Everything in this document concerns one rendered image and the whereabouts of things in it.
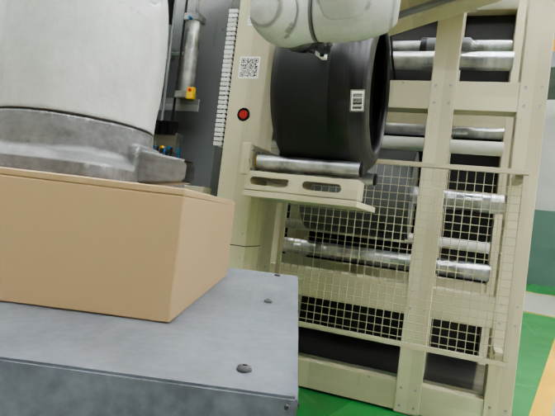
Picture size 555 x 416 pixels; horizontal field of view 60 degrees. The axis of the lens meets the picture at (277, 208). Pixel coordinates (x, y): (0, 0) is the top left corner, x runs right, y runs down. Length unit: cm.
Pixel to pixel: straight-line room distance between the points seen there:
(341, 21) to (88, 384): 84
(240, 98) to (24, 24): 123
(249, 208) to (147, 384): 137
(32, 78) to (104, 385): 30
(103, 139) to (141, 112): 5
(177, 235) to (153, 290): 4
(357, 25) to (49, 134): 67
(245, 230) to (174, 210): 125
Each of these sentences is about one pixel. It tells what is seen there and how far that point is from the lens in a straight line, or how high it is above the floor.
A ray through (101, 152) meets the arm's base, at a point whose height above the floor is 78.
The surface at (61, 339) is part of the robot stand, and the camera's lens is 33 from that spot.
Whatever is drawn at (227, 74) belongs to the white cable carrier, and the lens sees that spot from 175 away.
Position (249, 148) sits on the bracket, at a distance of 151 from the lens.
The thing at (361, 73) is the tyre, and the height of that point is 115.
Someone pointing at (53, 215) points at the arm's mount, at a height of 72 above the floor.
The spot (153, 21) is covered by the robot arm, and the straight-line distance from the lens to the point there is 53.
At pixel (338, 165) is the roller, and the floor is 90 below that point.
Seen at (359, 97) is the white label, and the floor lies 109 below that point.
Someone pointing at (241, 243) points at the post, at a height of 63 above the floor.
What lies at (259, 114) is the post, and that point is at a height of 106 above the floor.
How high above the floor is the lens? 74
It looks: 1 degrees up
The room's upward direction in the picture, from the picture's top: 7 degrees clockwise
